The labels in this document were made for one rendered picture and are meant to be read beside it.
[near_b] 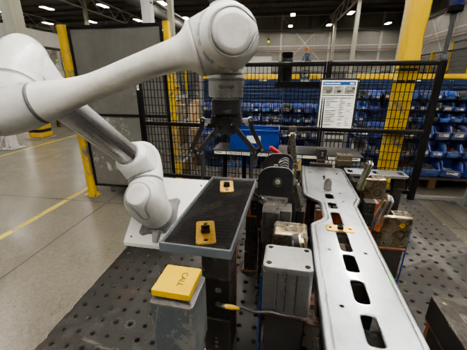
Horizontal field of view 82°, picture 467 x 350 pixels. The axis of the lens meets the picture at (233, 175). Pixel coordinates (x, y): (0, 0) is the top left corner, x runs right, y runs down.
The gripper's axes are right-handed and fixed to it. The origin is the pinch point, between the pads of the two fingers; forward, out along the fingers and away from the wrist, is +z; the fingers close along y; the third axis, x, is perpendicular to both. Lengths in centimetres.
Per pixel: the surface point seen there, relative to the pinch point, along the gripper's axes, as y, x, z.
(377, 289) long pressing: 33.7, -23.7, 20.1
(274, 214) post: 13.1, -4.4, 10.8
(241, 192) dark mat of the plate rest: 3.9, -3.9, 4.1
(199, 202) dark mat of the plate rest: -6.9, -10.1, 4.1
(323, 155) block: 55, 73, 15
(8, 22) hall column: -478, 628, -143
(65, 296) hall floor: -114, 83, 120
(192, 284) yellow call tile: -5.6, -38.8, 4.1
